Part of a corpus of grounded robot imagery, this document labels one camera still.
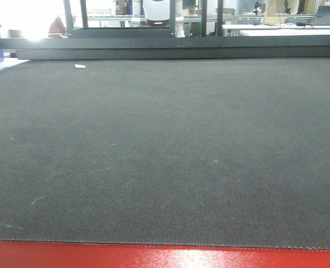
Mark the black fabric table mat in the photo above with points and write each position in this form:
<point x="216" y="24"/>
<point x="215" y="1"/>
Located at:
<point x="206" y="153"/>

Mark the small white paper scrap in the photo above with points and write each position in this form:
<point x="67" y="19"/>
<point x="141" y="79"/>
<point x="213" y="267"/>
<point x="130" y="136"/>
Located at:
<point x="79" y="66"/>

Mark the red cloth item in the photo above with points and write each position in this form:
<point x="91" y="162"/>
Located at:
<point x="57" y="29"/>

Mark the white background table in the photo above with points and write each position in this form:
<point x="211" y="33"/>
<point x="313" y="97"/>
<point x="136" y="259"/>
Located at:
<point x="279" y="30"/>

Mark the grey open laptop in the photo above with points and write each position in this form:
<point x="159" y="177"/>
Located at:
<point x="322" y="17"/>

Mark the black metal frame rail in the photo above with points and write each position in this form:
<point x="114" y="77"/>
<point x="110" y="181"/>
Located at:
<point x="160" y="44"/>

